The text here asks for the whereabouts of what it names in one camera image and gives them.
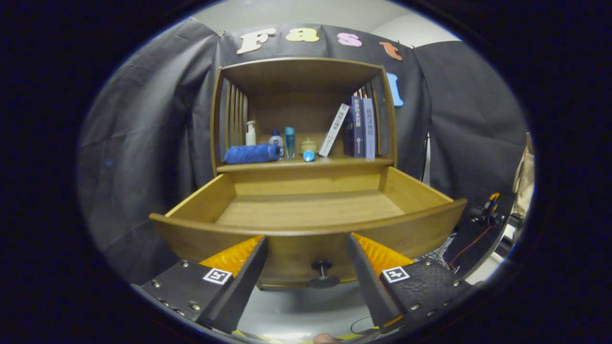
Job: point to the wooden drawer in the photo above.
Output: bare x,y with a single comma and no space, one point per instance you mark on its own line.
311,208

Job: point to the white book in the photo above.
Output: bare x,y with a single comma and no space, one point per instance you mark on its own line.
333,130

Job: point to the black and orange tool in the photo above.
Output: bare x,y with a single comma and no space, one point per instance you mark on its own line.
487,211

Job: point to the wooden countertop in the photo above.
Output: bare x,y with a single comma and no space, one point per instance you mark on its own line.
334,161

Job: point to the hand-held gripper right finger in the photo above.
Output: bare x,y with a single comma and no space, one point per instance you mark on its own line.
369,282

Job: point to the blue and white tube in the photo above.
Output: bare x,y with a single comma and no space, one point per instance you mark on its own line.
309,155

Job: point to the beige lidded ceramic cup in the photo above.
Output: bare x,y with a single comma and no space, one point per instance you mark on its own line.
309,145

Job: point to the wooden cabinet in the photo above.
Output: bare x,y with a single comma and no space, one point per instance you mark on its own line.
296,112

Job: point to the white pump bottle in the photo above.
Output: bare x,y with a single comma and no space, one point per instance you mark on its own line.
250,134

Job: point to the pale blue book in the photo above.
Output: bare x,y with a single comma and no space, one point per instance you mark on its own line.
368,129

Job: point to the blue folded towel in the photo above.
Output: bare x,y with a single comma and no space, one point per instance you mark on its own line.
251,154

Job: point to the black drawer knob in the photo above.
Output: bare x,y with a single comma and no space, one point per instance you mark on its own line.
322,267

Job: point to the dark blue book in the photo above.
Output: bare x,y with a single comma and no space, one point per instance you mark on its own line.
356,129

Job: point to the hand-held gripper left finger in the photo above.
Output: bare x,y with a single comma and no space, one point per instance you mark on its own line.
244,284

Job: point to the white bottle with blue cap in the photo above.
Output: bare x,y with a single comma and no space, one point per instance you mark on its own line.
276,140

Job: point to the clear blue bottle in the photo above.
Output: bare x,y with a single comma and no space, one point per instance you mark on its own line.
289,141

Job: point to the beige bag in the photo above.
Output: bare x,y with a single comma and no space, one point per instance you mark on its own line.
524,179

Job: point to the black backdrop cloth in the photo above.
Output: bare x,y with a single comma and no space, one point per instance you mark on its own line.
153,119

